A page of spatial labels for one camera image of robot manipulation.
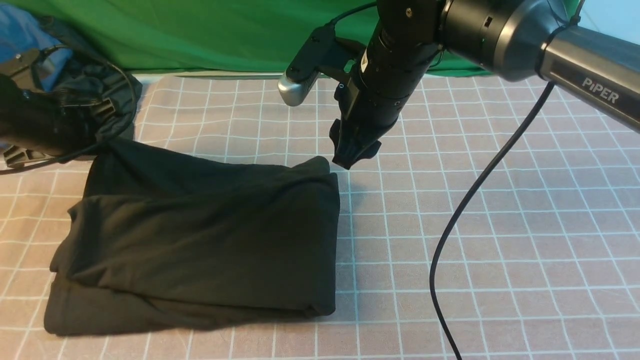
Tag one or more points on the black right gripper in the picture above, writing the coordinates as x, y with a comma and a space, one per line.
400, 51

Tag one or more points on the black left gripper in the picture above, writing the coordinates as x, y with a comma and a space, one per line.
17, 157

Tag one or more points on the dark gray long-sleeve shirt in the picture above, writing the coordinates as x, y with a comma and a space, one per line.
163, 240

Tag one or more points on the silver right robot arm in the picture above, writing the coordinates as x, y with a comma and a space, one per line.
513, 39

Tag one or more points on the dark teal crumpled garment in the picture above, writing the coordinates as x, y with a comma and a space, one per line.
92, 84

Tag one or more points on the blue cloth garment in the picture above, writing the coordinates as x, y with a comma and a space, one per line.
30, 45

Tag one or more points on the green backdrop cloth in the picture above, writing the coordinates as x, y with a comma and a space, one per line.
228, 35

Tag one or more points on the pink checkered table mat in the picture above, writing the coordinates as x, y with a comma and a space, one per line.
543, 265

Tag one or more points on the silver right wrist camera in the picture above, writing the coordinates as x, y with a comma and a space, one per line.
323, 53

